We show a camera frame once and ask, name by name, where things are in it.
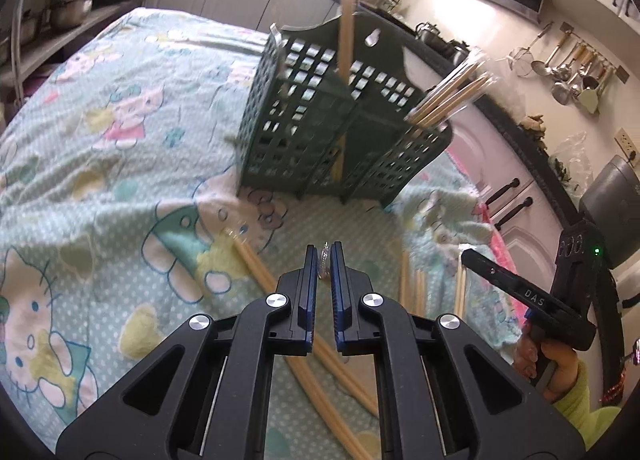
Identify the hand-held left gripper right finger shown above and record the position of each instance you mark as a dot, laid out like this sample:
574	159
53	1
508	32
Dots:
339	290

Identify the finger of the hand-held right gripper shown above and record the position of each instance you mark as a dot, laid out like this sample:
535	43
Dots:
492	269

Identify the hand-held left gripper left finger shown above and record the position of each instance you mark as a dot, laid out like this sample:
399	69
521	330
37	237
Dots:
312	290

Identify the pile of bamboo chopsticks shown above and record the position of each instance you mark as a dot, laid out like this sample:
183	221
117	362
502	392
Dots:
250	260

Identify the green plastic utensil basket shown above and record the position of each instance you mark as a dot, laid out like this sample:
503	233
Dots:
310	140

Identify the bundle of chopsticks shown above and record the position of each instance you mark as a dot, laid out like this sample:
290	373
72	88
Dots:
450	93

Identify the person's right forearm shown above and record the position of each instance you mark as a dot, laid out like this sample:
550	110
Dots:
585	410

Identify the person's right hand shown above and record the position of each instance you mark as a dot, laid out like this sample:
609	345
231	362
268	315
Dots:
562	370

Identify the pink fleece blanket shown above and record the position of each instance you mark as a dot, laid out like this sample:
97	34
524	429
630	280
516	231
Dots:
500	247

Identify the grey kitchen appliance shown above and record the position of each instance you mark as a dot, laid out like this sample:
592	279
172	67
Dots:
612	200

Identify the row of hanging steel ladles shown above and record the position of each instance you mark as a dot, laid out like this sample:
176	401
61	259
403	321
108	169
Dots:
565	90

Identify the cartoon cat printed cloth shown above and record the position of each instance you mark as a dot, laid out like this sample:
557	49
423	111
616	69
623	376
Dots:
125	140

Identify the dark metal kettle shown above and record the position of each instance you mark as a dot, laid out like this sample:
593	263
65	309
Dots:
428	34

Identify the metal shelf rack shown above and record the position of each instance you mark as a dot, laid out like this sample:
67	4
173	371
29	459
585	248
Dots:
65	43

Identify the stack of steel pots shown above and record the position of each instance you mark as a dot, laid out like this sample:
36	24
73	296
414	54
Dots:
72	5

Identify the small steel pot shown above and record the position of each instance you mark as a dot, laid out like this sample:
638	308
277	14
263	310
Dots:
29	28

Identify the beige wall socket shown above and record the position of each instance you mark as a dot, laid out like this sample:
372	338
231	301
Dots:
625	141

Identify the wall utensil rail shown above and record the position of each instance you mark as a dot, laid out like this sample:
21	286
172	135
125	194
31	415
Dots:
602	54

